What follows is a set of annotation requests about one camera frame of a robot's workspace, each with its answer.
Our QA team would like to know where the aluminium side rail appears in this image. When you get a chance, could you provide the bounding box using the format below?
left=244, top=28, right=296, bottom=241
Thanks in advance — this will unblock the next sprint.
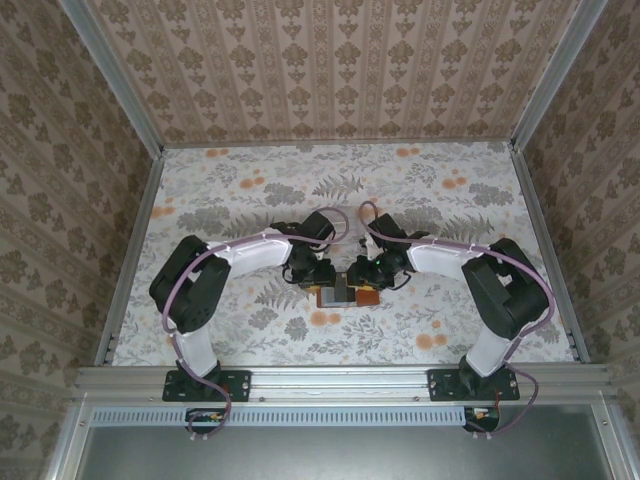
left=509, top=147, right=591, bottom=364
left=93, top=148, right=166, bottom=366

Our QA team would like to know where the aluminium front rail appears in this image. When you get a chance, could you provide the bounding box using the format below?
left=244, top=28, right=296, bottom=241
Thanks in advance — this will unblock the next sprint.
left=73, top=364, right=612, bottom=401

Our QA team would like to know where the grey metal panel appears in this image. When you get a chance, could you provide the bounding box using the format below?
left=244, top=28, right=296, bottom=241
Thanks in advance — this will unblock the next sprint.
left=47, top=403, right=640, bottom=480

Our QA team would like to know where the aluminium frame post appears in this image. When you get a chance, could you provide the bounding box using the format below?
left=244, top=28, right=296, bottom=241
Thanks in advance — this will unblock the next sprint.
left=509, top=0, right=609, bottom=151
left=58, top=0, right=166, bottom=156

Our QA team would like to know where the grey slotted cable duct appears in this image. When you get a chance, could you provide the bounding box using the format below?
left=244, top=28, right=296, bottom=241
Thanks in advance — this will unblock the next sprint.
left=92, top=405, right=474, bottom=428

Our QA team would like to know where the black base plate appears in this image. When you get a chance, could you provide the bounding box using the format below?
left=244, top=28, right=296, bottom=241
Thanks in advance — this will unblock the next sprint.
left=162, top=368, right=252, bottom=403
left=427, top=368, right=521, bottom=403

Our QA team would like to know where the floral patterned table covering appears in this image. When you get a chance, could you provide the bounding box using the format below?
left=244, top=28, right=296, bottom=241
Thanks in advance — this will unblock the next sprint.
left=112, top=141, right=576, bottom=366

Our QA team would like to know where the black cable junction box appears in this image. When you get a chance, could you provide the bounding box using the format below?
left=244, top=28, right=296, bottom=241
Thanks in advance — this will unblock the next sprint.
left=462, top=405, right=501, bottom=434
left=185, top=407, right=227, bottom=435

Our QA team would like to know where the brown leather card holder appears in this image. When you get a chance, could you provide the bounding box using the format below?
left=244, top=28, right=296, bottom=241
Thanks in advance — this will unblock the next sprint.
left=314, top=283, right=382, bottom=310

